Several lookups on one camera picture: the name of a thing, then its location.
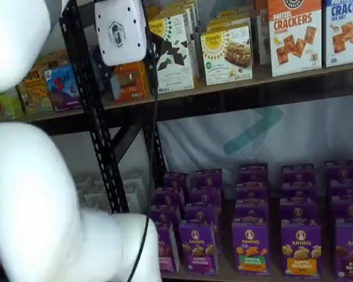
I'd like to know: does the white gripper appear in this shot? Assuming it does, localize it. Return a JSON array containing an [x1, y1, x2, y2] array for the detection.
[[92, 0, 166, 101]]

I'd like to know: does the purple Annie's box pink label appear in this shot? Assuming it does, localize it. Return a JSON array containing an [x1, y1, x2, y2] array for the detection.
[[155, 221, 181, 273]]

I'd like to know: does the orange Revival box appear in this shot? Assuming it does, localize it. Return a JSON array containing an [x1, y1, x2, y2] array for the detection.
[[146, 4, 163, 23], [113, 61, 150, 102]]

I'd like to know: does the white Simple Mills thins box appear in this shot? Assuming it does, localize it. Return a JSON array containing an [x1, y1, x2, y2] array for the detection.
[[148, 13, 195, 90], [161, 0, 200, 82]]

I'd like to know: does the blue Zbar box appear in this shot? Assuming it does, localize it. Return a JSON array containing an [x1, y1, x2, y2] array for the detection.
[[44, 65, 84, 112]]

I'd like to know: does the yellow Bobo's box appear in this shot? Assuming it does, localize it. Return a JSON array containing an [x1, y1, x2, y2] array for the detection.
[[38, 52, 68, 70], [17, 57, 53, 115]]

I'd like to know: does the black metal shelf rack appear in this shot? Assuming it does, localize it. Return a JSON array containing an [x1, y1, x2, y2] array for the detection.
[[60, 0, 353, 282], [26, 0, 129, 214]]

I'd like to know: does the Simple Mills cookie mix box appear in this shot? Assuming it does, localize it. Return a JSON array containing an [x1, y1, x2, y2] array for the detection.
[[200, 25, 254, 86]]

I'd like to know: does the yellow Simple Mills bars box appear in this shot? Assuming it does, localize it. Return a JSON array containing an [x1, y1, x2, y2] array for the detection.
[[210, 10, 252, 21], [206, 16, 252, 32]]

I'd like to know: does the purple Annie's snack box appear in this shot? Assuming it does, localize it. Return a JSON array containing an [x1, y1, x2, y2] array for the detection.
[[194, 168, 224, 189], [234, 202, 270, 224], [235, 182, 269, 205], [239, 163, 268, 186], [189, 186, 224, 208], [183, 203, 224, 255], [331, 196, 353, 221], [328, 178, 353, 199], [152, 186, 185, 208], [149, 204, 182, 229], [281, 163, 316, 184], [324, 160, 353, 182], [279, 199, 319, 227], [163, 172, 191, 190], [281, 181, 318, 202]]

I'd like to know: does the red pretzel crackers box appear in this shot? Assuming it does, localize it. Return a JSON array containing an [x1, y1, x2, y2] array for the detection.
[[254, 0, 271, 66]]

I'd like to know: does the green Bobo's box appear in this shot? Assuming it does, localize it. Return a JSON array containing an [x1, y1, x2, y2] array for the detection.
[[0, 88, 24, 122]]

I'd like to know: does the orange pretzel crackers box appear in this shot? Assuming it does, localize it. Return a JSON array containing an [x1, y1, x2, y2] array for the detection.
[[267, 0, 324, 78]]

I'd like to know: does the blue pretzel crackers box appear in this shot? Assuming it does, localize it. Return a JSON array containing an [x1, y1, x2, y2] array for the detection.
[[325, 0, 353, 68]]

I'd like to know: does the purple Annie's box green label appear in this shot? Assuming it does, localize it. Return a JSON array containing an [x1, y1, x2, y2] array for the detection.
[[231, 220, 271, 277]]

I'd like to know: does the purple Annie's box yellow label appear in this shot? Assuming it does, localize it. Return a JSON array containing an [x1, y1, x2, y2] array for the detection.
[[281, 223, 322, 279]]

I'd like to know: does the purple Annie's box brown label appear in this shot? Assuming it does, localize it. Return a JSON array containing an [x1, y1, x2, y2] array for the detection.
[[334, 217, 353, 280]]

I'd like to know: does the white cloth with teal logo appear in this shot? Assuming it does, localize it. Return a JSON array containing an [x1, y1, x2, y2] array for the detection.
[[156, 93, 353, 203]]

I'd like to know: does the black cable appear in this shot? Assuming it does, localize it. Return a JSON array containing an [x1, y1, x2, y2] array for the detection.
[[126, 88, 160, 282]]

